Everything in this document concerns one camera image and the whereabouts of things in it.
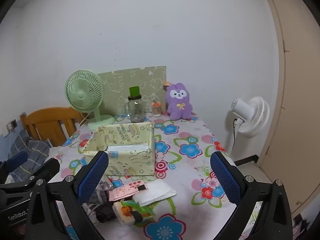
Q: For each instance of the wall outlet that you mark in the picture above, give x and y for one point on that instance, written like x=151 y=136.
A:
x=12 y=125

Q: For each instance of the white standing fan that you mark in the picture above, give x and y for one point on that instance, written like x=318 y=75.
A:
x=252 y=116

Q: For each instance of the black sock bundle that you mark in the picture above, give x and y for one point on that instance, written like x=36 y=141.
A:
x=100 y=205

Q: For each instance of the green yellow packet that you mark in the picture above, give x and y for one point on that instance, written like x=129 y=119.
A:
x=146 y=211

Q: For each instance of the pink printed packet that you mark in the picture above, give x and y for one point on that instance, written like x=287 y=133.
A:
x=125 y=187

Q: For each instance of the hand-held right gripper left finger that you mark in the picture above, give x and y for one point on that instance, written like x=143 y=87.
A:
x=92 y=175

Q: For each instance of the green plastic cup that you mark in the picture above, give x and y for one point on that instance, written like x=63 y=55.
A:
x=134 y=91

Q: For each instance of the green desk fan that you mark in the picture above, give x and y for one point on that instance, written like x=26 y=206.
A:
x=83 y=95

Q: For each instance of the green printed board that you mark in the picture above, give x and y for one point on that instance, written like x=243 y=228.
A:
x=140 y=80

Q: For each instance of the grey plaid pillow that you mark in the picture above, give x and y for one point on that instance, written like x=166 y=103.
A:
x=27 y=150

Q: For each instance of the glass jar mug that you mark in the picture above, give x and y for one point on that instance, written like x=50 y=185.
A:
x=136 y=110

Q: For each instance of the small jar orange lid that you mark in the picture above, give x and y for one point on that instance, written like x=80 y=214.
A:
x=156 y=110

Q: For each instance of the yellow printed packet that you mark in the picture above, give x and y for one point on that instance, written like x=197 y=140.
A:
x=122 y=213

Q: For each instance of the beige door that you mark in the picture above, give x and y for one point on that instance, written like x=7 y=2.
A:
x=297 y=105

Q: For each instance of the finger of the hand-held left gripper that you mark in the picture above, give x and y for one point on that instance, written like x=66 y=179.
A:
x=15 y=158
x=47 y=167

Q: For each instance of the clear plastic pack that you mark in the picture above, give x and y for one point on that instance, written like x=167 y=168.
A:
x=106 y=185

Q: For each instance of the purple plush bunny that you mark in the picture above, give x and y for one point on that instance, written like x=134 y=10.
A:
x=178 y=102

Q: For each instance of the white cloth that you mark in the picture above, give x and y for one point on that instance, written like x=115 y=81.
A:
x=157 y=191

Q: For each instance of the yellow fabric storage box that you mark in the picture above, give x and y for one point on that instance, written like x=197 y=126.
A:
x=130 y=160

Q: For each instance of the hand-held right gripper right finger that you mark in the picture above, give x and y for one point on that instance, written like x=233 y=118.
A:
x=225 y=177

